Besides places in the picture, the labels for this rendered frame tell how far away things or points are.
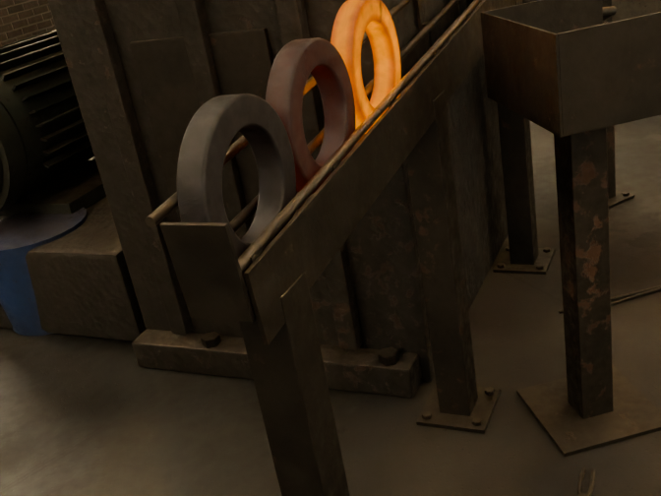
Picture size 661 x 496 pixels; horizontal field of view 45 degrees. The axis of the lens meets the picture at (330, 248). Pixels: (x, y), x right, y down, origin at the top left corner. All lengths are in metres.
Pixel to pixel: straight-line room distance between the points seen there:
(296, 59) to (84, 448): 1.05
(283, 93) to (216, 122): 0.15
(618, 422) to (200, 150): 0.99
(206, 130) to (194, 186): 0.05
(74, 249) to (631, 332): 1.29
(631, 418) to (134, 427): 0.97
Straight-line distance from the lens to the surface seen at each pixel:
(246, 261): 0.77
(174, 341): 1.85
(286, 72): 0.91
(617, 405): 1.56
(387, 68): 1.20
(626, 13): 4.57
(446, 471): 1.44
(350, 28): 1.07
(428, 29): 1.49
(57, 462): 1.73
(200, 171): 0.75
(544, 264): 2.05
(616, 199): 2.41
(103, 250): 1.97
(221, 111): 0.78
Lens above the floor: 0.94
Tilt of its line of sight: 24 degrees down
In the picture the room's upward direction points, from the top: 10 degrees counter-clockwise
